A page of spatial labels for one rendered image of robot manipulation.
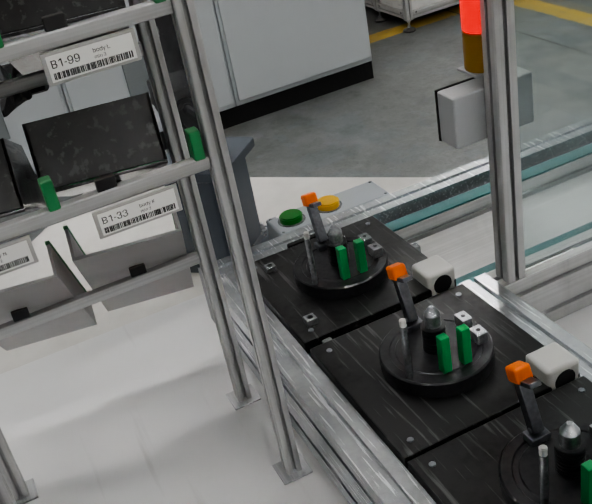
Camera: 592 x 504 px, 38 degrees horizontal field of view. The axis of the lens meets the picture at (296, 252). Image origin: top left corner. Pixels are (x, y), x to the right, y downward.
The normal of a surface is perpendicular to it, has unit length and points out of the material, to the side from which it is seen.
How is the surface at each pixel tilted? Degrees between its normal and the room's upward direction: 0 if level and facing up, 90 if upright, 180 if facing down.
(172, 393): 0
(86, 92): 90
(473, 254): 0
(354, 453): 0
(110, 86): 90
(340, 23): 90
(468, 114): 90
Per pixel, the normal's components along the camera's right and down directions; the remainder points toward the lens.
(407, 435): -0.17, -0.85
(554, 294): 0.42, 0.40
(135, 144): 0.16, 0.06
